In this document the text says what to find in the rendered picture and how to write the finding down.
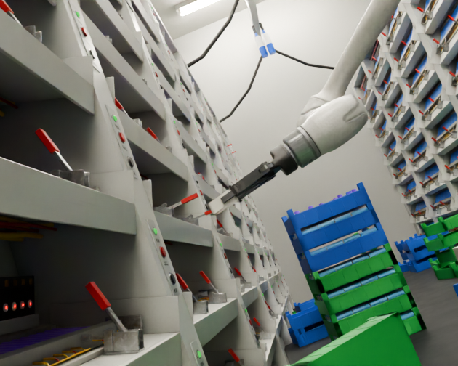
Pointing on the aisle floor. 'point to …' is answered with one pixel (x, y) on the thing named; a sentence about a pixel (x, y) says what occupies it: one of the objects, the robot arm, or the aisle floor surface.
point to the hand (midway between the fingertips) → (222, 202)
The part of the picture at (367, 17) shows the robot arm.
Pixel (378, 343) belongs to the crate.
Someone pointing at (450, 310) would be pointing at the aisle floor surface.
